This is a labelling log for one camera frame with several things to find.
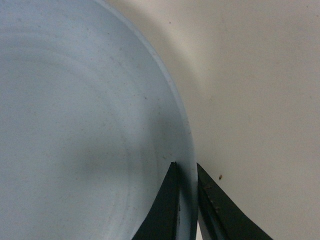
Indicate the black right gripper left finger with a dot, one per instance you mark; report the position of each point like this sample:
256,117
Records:
162,220

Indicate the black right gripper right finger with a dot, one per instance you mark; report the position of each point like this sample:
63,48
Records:
219,217

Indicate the blue plastic plate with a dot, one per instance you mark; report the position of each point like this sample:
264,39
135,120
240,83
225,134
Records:
90,120

